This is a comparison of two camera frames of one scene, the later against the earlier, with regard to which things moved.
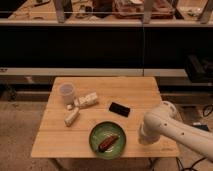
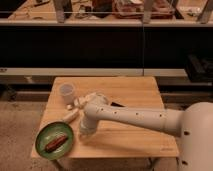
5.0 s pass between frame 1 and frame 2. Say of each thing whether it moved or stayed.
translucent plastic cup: stayed
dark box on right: stayed
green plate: moved
